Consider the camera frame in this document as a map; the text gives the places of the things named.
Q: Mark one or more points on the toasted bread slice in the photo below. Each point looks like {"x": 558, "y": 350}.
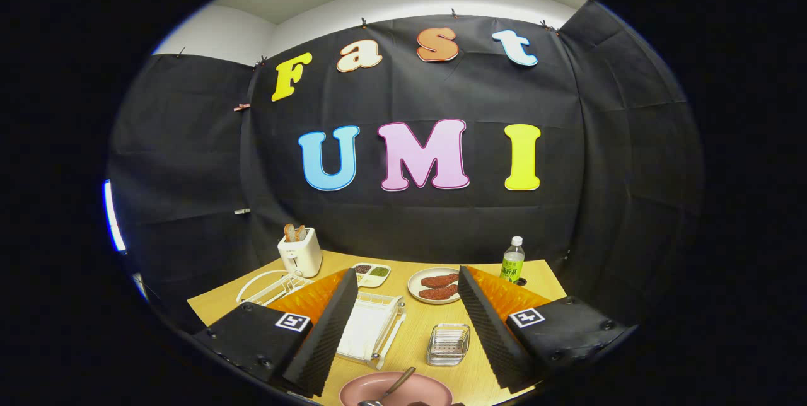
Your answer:
{"x": 289, "y": 233}
{"x": 300, "y": 233}

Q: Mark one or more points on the green label drink bottle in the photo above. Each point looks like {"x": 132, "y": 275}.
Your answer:
{"x": 512, "y": 264}

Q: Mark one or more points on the pink plate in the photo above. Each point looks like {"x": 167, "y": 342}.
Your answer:
{"x": 422, "y": 390}

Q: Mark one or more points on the brown meat piece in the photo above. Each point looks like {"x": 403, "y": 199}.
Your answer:
{"x": 438, "y": 294}
{"x": 438, "y": 280}

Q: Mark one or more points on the white toaster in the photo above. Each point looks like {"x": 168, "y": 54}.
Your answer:
{"x": 301, "y": 258}

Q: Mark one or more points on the white dish rack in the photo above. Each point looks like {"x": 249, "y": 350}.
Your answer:
{"x": 365, "y": 330}

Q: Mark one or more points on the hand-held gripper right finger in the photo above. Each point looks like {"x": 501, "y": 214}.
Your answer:
{"x": 488, "y": 330}

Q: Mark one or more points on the white plate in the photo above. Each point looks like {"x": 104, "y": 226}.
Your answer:
{"x": 413, "y": 286}

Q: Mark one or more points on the black backdrop cloth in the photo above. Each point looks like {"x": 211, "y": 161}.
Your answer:
{"x": 403, "y": 97}

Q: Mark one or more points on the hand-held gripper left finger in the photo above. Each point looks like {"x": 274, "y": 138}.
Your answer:
{"x": 325, "y": 340}

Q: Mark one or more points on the white divided bean tray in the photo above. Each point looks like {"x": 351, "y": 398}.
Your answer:
{"x": 369, "y": 281}

